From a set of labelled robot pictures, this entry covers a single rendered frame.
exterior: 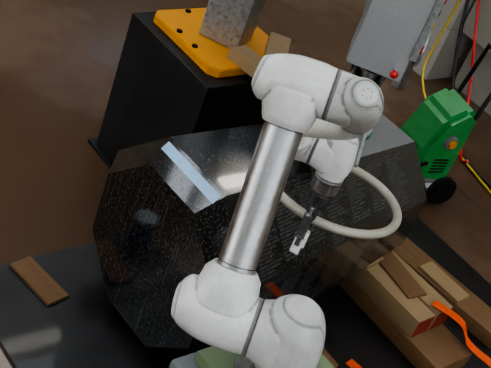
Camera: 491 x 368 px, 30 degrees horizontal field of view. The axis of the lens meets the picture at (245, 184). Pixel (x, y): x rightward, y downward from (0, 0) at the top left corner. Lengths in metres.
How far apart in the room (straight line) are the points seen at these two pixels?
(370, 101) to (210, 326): 0.68
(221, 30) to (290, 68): 1.82
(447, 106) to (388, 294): 1.27
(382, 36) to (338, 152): 0.80
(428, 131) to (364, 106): 2.71
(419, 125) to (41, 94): 1.97
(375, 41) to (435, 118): 1.50
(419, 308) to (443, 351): 0.21
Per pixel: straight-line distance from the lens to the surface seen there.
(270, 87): 2.21
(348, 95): 2.18
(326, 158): 2.75
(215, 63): 3.87
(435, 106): 4.92
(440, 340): 4.10
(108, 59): 5.25
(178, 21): 4.11
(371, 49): 3.45
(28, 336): 3.50
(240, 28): 3.97
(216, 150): 3.24
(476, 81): 6.41
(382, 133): 3.77
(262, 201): 2.24
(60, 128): 4.58
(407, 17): 3.39
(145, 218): 3.29
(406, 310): 3.99
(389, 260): 4.17
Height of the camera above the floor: 2.57
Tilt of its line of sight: 34 degrees down
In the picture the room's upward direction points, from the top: 22 degrees clockwise
